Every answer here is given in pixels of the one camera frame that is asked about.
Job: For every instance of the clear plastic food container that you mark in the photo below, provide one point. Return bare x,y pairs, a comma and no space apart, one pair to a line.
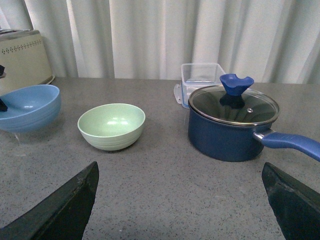
195,76

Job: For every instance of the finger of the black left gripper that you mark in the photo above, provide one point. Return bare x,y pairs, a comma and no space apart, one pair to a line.
3,106
2,70

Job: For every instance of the glass lid with blue knob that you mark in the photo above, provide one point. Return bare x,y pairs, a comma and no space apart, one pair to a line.
234,103

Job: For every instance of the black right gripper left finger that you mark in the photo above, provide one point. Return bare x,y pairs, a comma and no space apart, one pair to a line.
63,215

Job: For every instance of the cream two-slot toaster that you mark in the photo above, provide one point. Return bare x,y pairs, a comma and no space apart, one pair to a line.
25,60

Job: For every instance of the dark blue saucepan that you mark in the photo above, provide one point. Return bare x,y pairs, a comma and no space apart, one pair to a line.
231,143

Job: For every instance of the blue plastic bowl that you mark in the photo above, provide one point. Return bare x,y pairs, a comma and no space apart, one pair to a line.
30,108

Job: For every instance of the white pleated curtain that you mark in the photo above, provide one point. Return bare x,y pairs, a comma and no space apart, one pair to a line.
272,41

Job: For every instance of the green plastic bowl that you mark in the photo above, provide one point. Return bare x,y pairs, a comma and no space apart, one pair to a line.
112,127

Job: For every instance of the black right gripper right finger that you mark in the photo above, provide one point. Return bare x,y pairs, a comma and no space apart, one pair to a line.
295,205

